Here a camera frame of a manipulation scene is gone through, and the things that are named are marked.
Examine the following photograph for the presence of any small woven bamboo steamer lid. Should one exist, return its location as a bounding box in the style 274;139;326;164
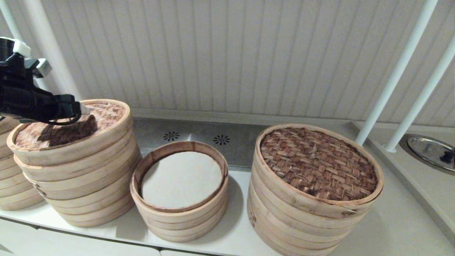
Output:
6;99;133;166

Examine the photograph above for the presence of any white round steamer liner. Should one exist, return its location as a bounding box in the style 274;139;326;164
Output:
141;152;223;209

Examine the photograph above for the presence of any small bamboo steamer stack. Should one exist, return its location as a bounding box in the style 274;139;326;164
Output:
130;141;229;243

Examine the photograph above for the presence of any large dark woven steamer lid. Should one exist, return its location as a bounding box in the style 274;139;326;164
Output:
253;124;384;218

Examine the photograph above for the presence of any large bamboo steamer stack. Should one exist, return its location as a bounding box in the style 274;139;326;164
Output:
247;171;370;256

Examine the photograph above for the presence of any round metal plate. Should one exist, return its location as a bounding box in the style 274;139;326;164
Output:
406;137;455;172

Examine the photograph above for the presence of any white metal pole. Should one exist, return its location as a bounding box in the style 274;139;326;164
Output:
0;0;48;91
383;34;455;154
354;0;438;147

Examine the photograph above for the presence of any steel panel with flower holes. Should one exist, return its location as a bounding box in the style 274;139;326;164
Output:
132;118;268;172

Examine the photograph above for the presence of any black cable loop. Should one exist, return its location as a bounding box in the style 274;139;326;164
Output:
20;113;83;126

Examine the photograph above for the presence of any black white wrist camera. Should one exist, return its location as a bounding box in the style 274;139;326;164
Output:
0;37;53;87

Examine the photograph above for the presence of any thick white post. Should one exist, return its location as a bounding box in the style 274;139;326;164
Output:
21;0;83;102

